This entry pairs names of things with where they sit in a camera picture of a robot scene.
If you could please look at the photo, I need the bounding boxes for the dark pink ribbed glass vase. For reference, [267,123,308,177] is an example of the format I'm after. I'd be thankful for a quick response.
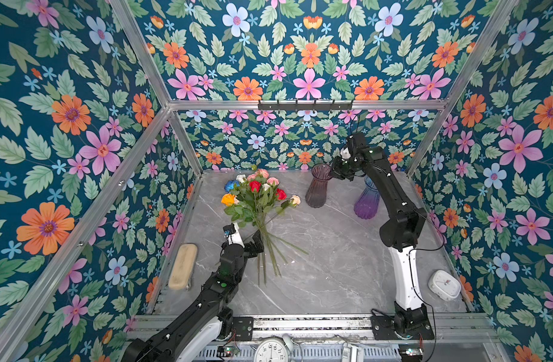
[305,164,332,208]

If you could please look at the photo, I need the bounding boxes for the blue artificial flower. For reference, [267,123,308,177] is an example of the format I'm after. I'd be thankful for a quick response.
[224,180,240,193]

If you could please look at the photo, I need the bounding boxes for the red artificial rose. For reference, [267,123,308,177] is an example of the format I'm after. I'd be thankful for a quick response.
[249,180,262,193]

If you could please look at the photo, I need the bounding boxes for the cream white artificial rose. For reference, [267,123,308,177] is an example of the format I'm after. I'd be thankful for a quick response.
[289,195,301,207]

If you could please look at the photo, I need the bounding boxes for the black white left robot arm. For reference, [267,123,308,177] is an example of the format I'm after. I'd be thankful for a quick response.
[121,224,264,361]

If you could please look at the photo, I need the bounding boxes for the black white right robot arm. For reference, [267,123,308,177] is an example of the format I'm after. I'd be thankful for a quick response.
[331,132,435,340]

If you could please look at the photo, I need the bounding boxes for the purple blue ribbed glass vase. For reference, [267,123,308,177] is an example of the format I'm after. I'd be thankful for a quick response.
[353,176,381,220]

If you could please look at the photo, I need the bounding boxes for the bunch of artificial flowers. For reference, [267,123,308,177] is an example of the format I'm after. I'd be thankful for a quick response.
[224,169,306,283]

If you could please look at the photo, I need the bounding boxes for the orange yellow artificial rose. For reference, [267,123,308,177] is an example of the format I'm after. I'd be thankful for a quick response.
[221,193,239,207]

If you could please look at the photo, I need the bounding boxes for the beige oblong pad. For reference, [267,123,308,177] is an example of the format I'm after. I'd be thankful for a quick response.
[168,244,198,291]

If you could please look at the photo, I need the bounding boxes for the white analog alarm clock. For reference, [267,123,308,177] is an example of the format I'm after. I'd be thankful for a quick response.
[253,335,294,362]

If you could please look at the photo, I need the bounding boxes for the white rounded device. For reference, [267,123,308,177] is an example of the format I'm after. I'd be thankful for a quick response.
[428,270,461,301]

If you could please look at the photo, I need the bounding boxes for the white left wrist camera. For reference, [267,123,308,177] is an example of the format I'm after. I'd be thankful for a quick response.
[223,223,244,247]

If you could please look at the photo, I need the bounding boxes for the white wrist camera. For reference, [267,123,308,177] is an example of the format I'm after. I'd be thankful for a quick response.
[339,147,351,160]
[223,223,244,247]

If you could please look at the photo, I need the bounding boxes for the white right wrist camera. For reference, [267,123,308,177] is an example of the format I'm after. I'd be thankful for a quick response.
[339,147,351,160]

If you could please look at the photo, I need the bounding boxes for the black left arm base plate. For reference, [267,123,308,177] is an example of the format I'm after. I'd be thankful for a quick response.
[217,317,255,342]

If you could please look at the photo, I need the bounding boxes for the black hook rail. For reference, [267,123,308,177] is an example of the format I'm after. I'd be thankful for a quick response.
[257,100,353,112]

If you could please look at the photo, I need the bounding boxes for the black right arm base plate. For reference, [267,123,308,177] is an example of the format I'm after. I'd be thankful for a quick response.
[370,315,436,340]

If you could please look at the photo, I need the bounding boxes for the aluminium front mounting rail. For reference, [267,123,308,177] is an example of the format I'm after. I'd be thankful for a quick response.
[126,313,499,345]

